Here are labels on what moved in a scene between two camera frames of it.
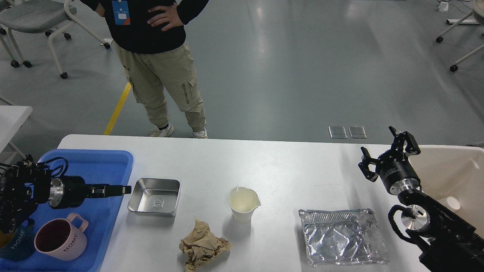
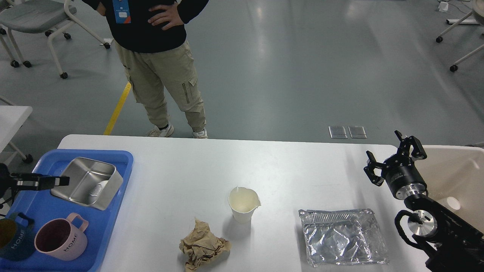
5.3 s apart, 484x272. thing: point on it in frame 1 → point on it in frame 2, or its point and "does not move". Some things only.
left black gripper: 67,191 → 28,181
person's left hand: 171,16 does not move
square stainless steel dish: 155,195 → 93,183
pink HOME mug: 59,238 does not move
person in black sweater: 149,35 does not move
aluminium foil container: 337,237 does not move
